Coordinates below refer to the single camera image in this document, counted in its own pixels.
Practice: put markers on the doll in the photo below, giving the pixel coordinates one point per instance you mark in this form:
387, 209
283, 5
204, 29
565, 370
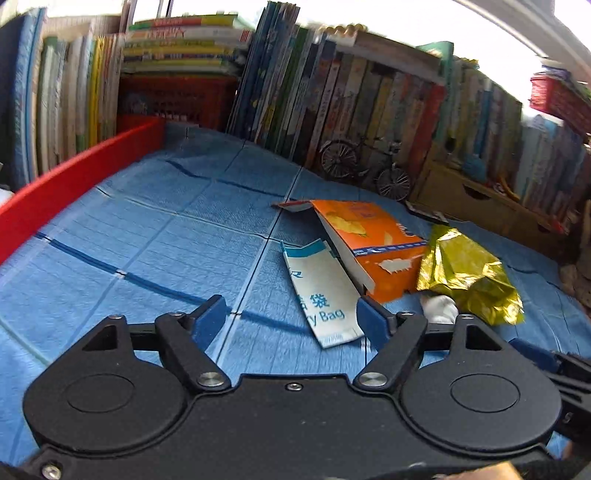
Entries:
577, 277

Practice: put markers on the row of thick storybooks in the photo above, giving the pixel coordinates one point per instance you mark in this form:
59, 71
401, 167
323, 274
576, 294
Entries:
369, 106

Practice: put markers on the row of thin children's books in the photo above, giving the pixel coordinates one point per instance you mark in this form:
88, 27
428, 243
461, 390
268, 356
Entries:
69, 92

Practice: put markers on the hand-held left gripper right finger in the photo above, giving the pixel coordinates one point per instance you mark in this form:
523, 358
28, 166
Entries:
374, 321

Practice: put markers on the gold foil bag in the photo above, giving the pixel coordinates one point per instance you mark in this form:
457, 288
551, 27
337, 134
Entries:
461, 267

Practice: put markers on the white window frame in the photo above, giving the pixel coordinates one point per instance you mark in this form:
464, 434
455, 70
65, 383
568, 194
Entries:
508, 23

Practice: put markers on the flat lying grey book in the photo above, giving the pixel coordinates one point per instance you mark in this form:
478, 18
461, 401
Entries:
392, 51

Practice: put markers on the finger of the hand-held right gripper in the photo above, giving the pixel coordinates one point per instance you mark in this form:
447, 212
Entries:
535, 354

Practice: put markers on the white and blue paper bag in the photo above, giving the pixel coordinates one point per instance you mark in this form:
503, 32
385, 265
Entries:
318, 286

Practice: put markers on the stack of flat picture books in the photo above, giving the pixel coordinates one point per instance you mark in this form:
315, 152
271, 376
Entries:
184, 46

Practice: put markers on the orange cardboard box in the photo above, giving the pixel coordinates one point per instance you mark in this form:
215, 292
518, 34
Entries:
369, 230

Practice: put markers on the row of pale blue-spined books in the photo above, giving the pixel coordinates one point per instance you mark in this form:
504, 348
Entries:
545, 152

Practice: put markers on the red plastic crate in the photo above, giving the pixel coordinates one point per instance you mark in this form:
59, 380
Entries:
175, 101

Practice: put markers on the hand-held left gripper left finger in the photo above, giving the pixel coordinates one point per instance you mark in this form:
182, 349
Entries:
210, 321

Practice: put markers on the red woven basket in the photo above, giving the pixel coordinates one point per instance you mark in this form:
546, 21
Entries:
558, 99

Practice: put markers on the wooden drawer shelf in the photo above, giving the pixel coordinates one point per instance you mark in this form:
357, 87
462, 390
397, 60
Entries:
461, 203

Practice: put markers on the miniature metal bicycle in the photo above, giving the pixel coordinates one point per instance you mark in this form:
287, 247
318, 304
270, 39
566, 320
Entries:
339, 159

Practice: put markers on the row of tall dark-blue books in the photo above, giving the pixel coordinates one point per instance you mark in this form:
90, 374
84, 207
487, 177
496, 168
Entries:
268, 83

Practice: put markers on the white crumpled tissue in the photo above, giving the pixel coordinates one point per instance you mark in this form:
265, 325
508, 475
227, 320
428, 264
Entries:
441, 309

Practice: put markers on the red tray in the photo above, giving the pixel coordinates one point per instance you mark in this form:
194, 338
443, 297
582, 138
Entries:
69, 180

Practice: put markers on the small dark booklet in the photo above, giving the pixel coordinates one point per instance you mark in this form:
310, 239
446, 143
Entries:
425, 213

